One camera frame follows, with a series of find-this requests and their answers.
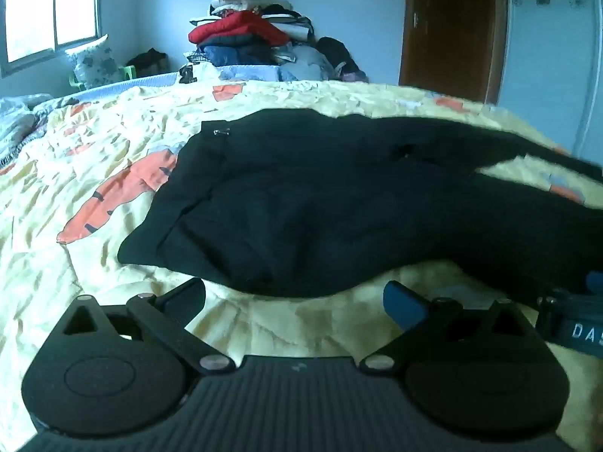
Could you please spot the pile of clothes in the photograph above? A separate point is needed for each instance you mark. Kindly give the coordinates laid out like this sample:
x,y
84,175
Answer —
x,y
254,56

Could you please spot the window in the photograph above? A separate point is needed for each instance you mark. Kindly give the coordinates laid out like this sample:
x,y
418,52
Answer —
x,y
52,4

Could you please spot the green plastic chair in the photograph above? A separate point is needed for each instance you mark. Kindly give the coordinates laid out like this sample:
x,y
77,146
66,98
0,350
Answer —
x,y
128,71

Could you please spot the red jacket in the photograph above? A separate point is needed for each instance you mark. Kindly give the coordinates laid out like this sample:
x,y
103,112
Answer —
x,y
238,28

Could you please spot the floral pillow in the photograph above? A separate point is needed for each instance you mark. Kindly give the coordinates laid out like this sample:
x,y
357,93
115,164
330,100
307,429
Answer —
x,y
96,63

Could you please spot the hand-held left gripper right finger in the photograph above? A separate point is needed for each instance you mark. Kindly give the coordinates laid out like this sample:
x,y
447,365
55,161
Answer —
x,y
405,306

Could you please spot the white wardrobe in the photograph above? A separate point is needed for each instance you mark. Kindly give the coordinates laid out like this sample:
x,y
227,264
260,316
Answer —
x,y
551,47

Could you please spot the grey striped bedding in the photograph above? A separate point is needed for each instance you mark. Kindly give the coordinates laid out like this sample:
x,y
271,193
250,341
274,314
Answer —
x,y
16,122

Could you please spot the yellow printed blanket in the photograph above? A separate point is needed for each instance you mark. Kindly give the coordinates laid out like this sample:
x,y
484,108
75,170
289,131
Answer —
x,y
94,174

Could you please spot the brown wooden door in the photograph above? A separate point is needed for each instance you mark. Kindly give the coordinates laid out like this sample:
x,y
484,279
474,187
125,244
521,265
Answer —
x,y
447,28

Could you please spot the dark bag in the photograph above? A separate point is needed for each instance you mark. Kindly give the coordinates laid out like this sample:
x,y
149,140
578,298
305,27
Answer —
x,y
148,60

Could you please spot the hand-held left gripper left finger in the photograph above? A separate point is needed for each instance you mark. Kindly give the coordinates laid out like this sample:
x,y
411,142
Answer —
x,y
181,299

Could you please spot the black pants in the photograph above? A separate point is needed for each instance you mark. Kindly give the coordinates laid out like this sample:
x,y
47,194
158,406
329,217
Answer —
x,y
306,207

